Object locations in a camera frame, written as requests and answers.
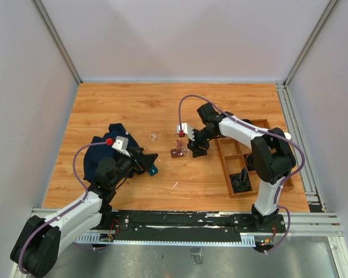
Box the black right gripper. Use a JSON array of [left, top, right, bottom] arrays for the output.
[[187, 127, 218, 158]]

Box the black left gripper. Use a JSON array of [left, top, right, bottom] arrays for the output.
[[111, 147, 158, 188]]

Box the red pill organizer box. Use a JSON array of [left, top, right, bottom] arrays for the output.
[[170, 139, 184, 158]]

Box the clear bottle cap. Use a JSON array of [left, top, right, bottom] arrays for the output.
[[148, 133, 157, 142]]

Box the clear pill bottle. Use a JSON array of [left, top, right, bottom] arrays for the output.
[[180, 148, 189, 155]]

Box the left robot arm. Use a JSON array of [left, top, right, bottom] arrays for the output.
[[10, 148, 158, 277]]

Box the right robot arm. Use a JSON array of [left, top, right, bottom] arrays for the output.
[[176, 103, 296, 232]]

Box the teal pill organizer box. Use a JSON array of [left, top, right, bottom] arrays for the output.
[[149, 165, 158, 176]]

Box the wooden compartment tray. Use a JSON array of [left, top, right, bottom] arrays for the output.
[[216, 117, 296, 200]]

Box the dark navy cloth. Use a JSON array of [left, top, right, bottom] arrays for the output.
[[84, 123, 139, 182]]

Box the white pill bottle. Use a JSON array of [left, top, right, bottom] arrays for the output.
[[284, 133, 292, 140]]

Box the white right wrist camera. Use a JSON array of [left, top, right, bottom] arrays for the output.
[[176, 123, 195, 141]]

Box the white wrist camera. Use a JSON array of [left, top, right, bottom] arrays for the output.
[[112, 136, 131, 157], [176, 123, 195, 141]]

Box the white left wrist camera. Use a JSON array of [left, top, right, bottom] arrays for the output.
[[112, 136, 131, 157]]

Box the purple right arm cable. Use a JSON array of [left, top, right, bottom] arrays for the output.
[[177, 94, 307, 255]]

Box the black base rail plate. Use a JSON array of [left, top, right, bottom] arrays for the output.
[[78, 210, 287, 244]]

